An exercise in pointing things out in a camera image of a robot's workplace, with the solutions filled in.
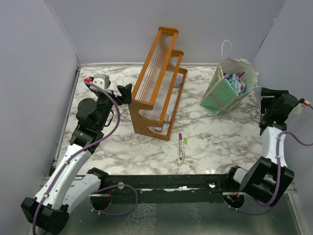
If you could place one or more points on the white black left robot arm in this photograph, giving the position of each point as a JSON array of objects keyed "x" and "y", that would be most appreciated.
[{"x": 50, "y": 208}]

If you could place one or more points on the purple capped marker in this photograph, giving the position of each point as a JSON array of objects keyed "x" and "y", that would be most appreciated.
[{"x": 180, "y": 146}]

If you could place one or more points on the green patterned paper bag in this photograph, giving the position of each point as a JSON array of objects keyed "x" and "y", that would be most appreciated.
[{"x": 220, "y": 97}]

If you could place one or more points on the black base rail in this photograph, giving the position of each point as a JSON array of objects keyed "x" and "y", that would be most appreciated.
[{"x": 161, "y": 189}]

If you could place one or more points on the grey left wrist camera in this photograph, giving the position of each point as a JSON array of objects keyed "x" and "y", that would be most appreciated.
[{"x": 100, "y": 80}]

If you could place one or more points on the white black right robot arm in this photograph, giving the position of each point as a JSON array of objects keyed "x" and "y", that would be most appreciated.
[{"x": 269, "y": 177}]

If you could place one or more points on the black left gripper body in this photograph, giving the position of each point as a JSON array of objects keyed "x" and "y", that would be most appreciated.
[{"x": 104, "y": 100}]

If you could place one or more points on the orange wooden tiered rack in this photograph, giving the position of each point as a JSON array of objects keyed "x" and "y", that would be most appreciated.
[{"x": 154, "y": 87}]

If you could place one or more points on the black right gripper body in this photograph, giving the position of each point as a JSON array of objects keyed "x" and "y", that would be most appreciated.
[{"x": 267, "y": 105}]

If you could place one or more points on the green capped marker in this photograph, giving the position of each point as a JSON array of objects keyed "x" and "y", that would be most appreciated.
[{"x": 183, "y": 150}]

